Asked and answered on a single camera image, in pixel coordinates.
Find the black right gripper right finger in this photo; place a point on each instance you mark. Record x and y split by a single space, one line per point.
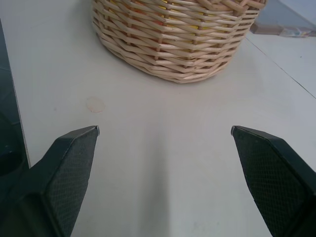
269 177

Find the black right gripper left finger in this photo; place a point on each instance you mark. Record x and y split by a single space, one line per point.
61 177

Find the woven wicker basket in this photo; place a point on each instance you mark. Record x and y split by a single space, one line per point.
172 42

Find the cardboard box with print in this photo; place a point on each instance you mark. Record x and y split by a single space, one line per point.
284 29

